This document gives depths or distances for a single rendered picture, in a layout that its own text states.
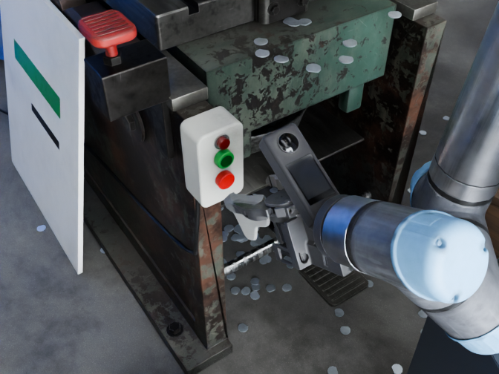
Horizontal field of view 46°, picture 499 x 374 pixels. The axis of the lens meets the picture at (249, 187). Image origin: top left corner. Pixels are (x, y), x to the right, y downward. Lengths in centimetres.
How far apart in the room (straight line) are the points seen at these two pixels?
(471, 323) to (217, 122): 42
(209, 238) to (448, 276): 57
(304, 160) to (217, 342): 69
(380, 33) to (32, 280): 96
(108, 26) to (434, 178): 44
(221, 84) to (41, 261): 79
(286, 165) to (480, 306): 24
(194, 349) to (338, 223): 74
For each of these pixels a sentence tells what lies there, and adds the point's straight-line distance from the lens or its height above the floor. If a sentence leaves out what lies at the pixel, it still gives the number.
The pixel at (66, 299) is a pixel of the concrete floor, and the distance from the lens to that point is 145.
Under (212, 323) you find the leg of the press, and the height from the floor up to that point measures 11.
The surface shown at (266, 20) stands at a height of 66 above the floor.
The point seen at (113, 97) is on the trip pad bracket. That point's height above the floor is 67.
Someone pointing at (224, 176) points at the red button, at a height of 55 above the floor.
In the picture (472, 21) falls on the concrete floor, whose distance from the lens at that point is 258.
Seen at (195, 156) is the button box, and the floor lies 59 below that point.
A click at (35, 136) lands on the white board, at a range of 154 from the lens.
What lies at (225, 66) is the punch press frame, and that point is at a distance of 91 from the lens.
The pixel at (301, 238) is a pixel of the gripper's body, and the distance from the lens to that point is 68.
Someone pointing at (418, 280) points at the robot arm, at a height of 72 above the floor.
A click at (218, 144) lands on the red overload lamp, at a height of 61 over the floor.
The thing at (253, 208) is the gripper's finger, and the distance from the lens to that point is 69.
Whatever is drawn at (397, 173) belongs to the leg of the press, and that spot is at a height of 28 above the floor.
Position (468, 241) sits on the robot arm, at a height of 75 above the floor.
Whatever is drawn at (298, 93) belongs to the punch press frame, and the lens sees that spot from 104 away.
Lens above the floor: 112
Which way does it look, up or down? 43 degrees down
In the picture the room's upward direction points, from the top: straight up
